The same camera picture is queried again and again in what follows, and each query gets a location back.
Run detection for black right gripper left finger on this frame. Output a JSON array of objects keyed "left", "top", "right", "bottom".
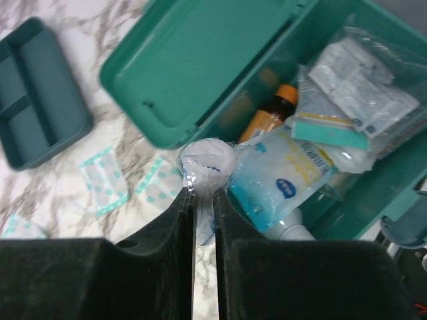
[{"left": 1, "top": 189, "right": 195, "bottom": 319}]

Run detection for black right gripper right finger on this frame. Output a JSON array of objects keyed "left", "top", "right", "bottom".
[{"left": 213, "top": 191, "right": 418, "bottom": 319}]

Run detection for large blue bandage packet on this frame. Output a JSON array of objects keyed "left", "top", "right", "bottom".
[{"left": 230, "top": 125, "right": 334, "bottom": 233}]

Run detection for white blue tube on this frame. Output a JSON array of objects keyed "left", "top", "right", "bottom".
[{"left": 179, "top": 138, "right": 238, "bottom": 247}]

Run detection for white dressing packet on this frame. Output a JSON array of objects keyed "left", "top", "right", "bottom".
[{"left": 1, "top": 214, "right": 47, "bottom": 239}]

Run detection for white gauze packet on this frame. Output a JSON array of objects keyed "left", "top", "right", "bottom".
[{"left": 326, "top": 146, "right": 376, "bottom": 174}]

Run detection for amber medicine bottle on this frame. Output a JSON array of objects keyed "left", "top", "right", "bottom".
[{"left": 238, "top": 85, "right": 298, "bottom": 144}]

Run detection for clear packet teal strip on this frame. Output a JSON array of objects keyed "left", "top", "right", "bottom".
[{"left": 292, "top": 65, "right": 370, "bottom": 151}]

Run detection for clear bag of plasters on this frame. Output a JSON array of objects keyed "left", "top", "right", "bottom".
[{"left": 305, "top": 13, "right": 426, "bottom": 158}]

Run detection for teal medicine box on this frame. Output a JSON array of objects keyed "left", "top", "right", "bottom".
[{"left": 99, "top": 1, "right": 426, "bottom": 239}]

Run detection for small clear teal packet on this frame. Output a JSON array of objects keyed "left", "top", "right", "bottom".
[{"left": 79, "top": 146, "right": 129, "bottom": 217}]

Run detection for blue divided tray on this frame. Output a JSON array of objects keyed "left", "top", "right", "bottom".
[{"left": 1, "top": 17, "right": 93, "bottom": 171}]

